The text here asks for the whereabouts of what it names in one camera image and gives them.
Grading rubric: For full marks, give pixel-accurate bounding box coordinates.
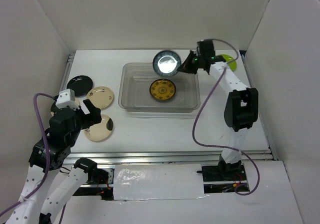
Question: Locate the blue patterned plate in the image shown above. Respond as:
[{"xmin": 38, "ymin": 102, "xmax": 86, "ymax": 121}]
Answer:
[{"xmin": 152, "ymin": 50, "xmax": 182, "ymax": 77}]

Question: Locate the yellow patterned plate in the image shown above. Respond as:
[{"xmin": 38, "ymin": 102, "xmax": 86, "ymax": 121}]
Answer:
[{"xmin": 149, "ymin": 79, "xmax": 177, "ymax": 102}]

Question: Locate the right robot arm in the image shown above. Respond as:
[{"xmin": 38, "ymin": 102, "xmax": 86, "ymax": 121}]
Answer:
[{"xmin": 178, "ymin": 39, "xmax": 259, "ymax": 180}]

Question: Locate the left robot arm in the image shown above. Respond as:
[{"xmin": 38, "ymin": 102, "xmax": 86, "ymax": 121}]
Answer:
[{"xmin": 7, "ymin": 99, "xmax": 102, "ymax": 224}]

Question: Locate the clear plastic bin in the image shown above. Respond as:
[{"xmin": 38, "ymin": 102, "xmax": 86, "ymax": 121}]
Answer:
[{"xmin": 118, "ymin": 63, "xmax": 201, "ymax": 113}]

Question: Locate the cream plate black patch front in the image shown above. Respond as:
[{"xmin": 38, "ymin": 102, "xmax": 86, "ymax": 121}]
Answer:
[{"xmin": 83, "ymin": 114, "xmax": 114, "ymax": 142}]

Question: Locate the cream plate black patch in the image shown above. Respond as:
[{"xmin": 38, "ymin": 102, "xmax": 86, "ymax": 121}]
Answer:
[
  {"xmin": 83, "ymin": 114, "xmax": 114, "ymax": 142},
  {"xmin": 50, "ymin": 96, "xmax": 81, "ymax": 117}
]

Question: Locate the cream plate black patch rear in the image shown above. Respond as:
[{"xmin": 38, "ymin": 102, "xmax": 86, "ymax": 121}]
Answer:
[{"xmin": 50, "ymin": 96, "xmax": 81, "ymax": 117}]

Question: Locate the cream plate with calligraphy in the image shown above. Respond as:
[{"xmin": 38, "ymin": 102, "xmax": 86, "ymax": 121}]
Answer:
[{"xmin": 86, "ymin": 86, "xmax": 114, "ymax": 110}]

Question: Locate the green plate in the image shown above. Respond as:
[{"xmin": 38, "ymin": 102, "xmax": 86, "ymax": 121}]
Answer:
[{"xmin": 213, "ymin": 54, "xmax": 237, "ymax": 72}]

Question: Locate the white taped sheet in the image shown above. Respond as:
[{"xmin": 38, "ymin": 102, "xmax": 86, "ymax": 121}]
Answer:
[{"xmin": 113, "ymin": 164, "xmax": 205, "ymax": 201}]

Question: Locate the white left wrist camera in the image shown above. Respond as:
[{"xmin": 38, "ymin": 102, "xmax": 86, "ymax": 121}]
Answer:
[{"xmin": 55, "ymin": 89, "xmax": 80, "ymax": 110}]

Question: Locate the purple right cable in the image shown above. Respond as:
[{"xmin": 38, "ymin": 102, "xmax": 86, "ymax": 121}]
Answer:
[{"xmin": 192, "ymin": 38, "xmax": 261, "ymax": 196}]

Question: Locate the purple cable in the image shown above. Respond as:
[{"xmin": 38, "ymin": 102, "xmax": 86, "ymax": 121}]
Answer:
[
  {"xmin": 192, "ymin": 38, "xmax": 261, "ymax": 196},
  {"xmin": 0, "ymin": 92, "xmax": 68, "ymax": 224}
]

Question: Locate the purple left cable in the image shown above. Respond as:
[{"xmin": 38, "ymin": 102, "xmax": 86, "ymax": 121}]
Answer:
[{"xmin": 0, "ymin": 92, "xmax": 68, "ymax": 224}]

